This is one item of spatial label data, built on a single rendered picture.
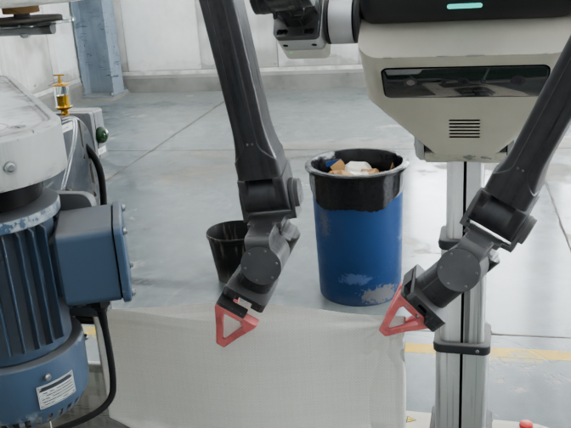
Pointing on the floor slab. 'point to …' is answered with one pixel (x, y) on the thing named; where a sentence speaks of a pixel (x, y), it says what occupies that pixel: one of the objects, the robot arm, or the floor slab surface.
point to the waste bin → (358, 225)
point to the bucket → (227, 246)
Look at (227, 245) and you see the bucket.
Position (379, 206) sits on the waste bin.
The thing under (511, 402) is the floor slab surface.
